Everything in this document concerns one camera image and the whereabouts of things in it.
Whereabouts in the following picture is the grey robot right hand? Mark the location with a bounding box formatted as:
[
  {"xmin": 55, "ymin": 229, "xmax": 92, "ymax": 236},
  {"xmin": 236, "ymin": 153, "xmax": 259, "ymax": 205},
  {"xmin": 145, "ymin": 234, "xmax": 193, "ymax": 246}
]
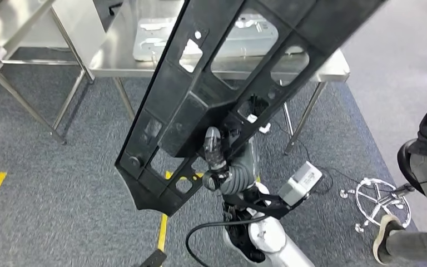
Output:
[{"xmin": 202, "ymin": 126, "xmax": 261, "ymax": 191}]

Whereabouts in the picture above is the black stool seat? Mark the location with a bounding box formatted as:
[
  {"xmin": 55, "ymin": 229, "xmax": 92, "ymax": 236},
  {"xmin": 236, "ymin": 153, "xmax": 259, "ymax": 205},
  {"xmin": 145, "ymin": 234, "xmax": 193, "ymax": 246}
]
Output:
[{"xmin": 396, "ymin": 139, "xmax": 426, "ymax": 196}]

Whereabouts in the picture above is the stamped grey metal panel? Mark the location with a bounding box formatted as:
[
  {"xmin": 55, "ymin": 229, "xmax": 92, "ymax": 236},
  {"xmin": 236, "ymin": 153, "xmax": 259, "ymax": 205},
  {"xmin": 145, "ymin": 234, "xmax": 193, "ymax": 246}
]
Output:
[{"xmin": 132, "ymin": 14, "xmax": 280, "ymax": 63}]

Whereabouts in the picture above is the white power strip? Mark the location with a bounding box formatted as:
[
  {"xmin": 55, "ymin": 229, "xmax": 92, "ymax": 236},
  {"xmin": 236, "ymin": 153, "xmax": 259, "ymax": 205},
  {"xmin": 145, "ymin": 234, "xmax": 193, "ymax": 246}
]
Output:
[{"xmin": 246, "ymin": 114, "xmax": 272, "ymax": 134}]

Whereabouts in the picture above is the steel side table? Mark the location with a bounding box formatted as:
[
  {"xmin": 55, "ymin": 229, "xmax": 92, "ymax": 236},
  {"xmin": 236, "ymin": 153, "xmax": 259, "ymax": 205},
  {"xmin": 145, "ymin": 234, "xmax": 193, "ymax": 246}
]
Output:
[{"xmin": 0, "ymin": 0, "xmax": 96, "ymax": 145}]

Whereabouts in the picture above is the black robot left foot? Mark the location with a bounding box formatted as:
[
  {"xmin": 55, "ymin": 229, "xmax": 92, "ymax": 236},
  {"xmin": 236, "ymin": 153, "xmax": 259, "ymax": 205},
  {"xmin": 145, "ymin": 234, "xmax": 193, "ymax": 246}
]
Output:
[{"xmin": 140, "ymin": 249, "xmax": 168, "ymax": 267}]

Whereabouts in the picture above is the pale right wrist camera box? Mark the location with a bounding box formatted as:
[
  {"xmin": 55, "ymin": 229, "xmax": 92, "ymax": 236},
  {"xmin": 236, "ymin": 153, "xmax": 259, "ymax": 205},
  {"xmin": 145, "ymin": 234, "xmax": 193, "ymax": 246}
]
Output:
[{"xmin": 277, "ymin": 161, "xmax": 324, "ymax": 207}]

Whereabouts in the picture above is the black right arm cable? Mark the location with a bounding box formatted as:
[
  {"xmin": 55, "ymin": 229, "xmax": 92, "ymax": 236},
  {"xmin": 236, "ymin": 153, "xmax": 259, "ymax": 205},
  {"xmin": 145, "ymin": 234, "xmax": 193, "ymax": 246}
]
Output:
[{"xmin": 185, "ymin": 215, "xmax": 270, "ymax": 267}]

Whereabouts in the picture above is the black floor cable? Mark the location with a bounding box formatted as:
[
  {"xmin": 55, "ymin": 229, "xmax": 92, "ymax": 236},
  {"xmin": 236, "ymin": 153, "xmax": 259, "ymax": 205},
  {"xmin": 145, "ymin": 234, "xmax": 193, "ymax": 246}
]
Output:
[{"xmin": 272, "ymin": 117, "xmax": 361, "ymax": 196}]

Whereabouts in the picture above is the long black plastic part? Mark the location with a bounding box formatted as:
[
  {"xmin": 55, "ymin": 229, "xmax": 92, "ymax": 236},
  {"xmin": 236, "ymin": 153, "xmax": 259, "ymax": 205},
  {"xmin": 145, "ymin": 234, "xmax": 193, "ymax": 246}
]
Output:
[{"xmin": 115, "ymin": 0, "xmax": 389, "ymax": 217}]

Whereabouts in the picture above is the white cabinet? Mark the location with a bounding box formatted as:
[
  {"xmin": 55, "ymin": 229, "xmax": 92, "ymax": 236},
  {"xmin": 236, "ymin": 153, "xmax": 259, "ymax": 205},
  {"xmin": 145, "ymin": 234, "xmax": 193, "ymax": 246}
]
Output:
[{"xmin": 18, "ymin": 0, "xmax": 107, "ymax": 75}]

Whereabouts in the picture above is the steel workbench table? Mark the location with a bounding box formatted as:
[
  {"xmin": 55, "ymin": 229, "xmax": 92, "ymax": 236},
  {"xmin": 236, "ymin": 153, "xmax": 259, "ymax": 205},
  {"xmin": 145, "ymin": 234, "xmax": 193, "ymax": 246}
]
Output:
[{"xmin": 88, "ymin": 0, "xmax": 350, "ymax": 156}]

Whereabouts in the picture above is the chrome stool base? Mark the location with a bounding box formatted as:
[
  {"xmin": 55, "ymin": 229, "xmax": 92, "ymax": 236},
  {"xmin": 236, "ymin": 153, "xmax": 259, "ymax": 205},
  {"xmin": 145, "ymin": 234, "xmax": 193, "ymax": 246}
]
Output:
[{"xmin": 339, "ymin": 177, "xmax": 414, "ymax": 234}]

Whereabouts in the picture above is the yellow floor tape square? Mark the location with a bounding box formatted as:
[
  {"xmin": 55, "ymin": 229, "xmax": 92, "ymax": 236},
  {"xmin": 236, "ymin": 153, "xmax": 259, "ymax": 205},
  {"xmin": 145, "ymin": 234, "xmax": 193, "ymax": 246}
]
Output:
[{"xmin": 157, "ymin": 170, "xmax": 204, "ymax": 254}]

